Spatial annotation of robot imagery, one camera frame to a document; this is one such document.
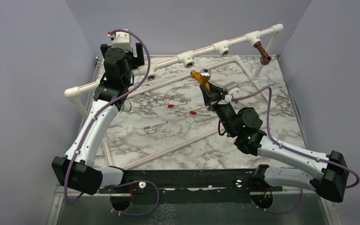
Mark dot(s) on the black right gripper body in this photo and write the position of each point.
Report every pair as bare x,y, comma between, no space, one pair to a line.
213,103

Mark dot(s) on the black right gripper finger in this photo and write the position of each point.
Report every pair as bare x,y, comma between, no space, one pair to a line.
206,93
215,89

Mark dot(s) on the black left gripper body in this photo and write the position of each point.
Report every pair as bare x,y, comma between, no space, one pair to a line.
105,47

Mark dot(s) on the orange water faucet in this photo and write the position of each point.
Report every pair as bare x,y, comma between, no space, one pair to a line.
203,77

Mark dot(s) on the white PVC pipe frame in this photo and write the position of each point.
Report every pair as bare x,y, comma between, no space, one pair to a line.
189,141

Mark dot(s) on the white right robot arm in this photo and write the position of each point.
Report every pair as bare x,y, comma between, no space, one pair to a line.
325,174

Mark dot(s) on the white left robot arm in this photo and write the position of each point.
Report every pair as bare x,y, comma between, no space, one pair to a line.
75,169

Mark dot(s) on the brown water faucet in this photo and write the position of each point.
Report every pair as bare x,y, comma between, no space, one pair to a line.
265,58

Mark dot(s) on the red capped white stick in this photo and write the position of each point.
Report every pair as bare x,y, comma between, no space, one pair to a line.
175,105

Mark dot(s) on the purple capped white stick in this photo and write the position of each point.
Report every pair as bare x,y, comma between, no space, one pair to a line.
156,125

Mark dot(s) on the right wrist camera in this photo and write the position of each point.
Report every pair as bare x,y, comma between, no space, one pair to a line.
232,90

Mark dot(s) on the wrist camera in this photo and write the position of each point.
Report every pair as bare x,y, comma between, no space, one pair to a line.
232,90
120,40

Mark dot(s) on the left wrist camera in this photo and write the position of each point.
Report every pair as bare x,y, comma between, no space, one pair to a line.
120,40

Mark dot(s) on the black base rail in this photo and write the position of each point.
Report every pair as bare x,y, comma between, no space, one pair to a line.
189,186

